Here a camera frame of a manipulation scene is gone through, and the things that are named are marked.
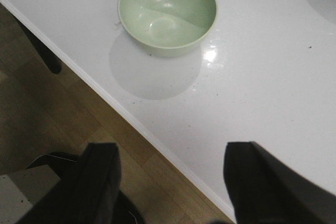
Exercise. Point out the green plastic bowl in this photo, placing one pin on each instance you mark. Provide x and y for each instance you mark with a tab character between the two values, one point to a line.
167	28

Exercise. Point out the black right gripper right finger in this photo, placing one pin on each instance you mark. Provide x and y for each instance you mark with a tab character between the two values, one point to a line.
262	189

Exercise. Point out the black table leg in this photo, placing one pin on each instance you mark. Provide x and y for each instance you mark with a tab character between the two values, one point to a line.
52	62

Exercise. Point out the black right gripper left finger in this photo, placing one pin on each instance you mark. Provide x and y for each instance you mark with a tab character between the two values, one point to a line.
86	193

